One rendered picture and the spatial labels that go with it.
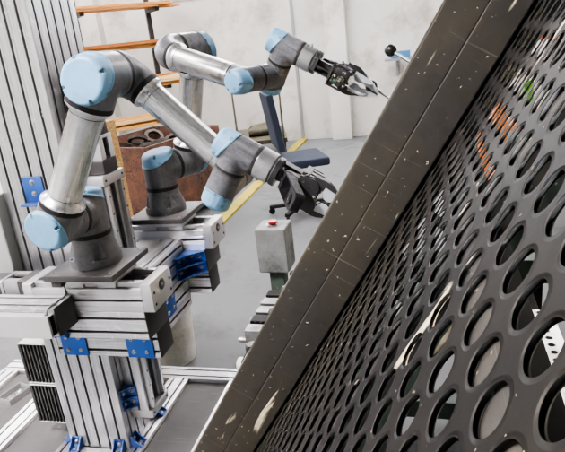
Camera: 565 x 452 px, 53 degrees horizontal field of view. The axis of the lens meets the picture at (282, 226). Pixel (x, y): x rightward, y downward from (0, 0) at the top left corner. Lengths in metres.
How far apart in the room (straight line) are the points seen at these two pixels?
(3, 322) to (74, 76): 0.77
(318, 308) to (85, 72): 0.91
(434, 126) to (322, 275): 0.20
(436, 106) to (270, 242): 1.63
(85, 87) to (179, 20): 8.34
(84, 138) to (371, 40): 7.72
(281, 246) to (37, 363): 1.02
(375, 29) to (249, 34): 1.95
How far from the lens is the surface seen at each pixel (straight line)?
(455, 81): 0.56
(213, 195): 1.34
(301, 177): 1.27
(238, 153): 1.29
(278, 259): 2.16
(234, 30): 9.38
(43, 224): 1.55
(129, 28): 10.08
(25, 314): 1.77
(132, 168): 5.28
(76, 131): 1.45
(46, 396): 2.46
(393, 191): 0.59
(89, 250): 1.70
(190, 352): 3.16
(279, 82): 1.77
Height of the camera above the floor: 1.61
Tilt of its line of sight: 18 degrees down
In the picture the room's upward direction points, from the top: 6 degrees counter-clockwise
